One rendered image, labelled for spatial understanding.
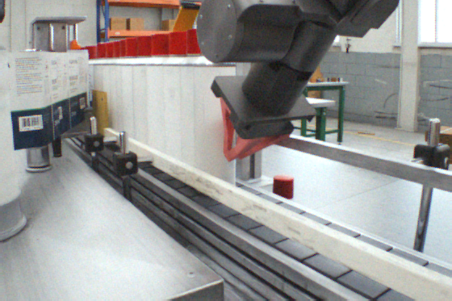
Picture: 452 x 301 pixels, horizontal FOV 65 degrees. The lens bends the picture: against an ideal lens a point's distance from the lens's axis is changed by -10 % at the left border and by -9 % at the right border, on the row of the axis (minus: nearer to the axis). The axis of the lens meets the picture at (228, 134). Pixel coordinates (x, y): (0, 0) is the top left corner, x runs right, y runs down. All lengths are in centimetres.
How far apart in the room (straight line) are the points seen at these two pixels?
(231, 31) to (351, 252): 18
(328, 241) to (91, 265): 19
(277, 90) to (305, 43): 6
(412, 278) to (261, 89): 21
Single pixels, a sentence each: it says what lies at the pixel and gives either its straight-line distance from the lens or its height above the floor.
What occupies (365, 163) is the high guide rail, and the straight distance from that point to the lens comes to 37.
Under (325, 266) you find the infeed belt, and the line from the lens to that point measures 34.
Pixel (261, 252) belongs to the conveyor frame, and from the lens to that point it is 36.
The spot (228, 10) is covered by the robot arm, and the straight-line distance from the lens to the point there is 30.
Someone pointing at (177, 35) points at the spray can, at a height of 108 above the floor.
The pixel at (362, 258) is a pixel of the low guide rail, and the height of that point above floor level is 91.
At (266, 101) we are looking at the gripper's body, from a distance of 38.
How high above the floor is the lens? 105
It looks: 11 degrees down
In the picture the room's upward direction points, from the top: straight up
